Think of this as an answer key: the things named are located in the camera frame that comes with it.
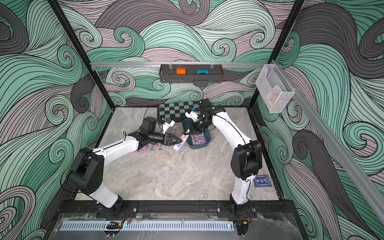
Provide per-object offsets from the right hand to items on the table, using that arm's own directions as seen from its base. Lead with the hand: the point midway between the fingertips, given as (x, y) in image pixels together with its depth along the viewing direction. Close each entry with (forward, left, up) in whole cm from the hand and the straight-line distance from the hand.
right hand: (188, 134), depth 81 cm
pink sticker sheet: (+8, -7, -18) cm, 21 cm away
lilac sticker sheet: (-6, +5, -3) cm, 9 cm away
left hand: (-4, +4, 0) cm, 6 cm away
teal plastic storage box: (+19, +2, -14) cm, 24 cm away
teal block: (+38, -9, +16) cm, 42 cm away
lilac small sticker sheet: (+2, +16, -18) cm, 24 cm away
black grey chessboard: (+32, +10, -16) cm, 37 cm away
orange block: (+39, +4, +15) cm, 42 cm away
